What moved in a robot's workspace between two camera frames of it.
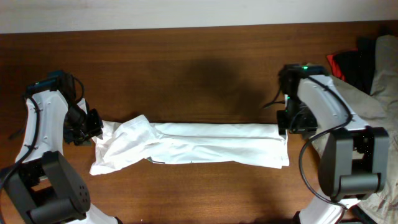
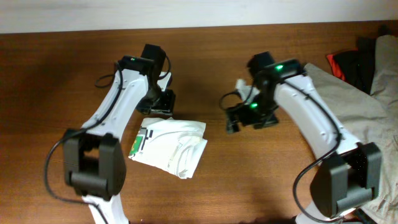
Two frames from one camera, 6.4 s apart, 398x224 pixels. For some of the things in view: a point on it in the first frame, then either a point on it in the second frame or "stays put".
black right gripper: (282, 123) → (249, 117)
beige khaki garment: (377, 109) stays put
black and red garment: (356, 66) stays put
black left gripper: (94, 123) → (163, 104)
